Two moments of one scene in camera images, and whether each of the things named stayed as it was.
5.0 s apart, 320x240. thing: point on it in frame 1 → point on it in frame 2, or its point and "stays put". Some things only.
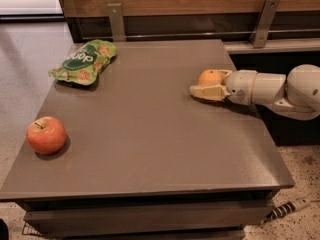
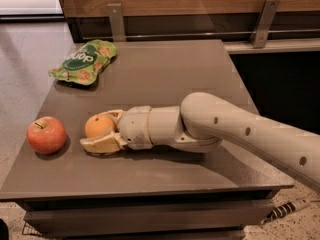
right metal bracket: [261, 29] stays put
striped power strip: [285, 208] stays put
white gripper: [240, 86] → [133, 128]
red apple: [46, 135] stays put
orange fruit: [210, 77] → [98, 125]
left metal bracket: [116, 22] stays put
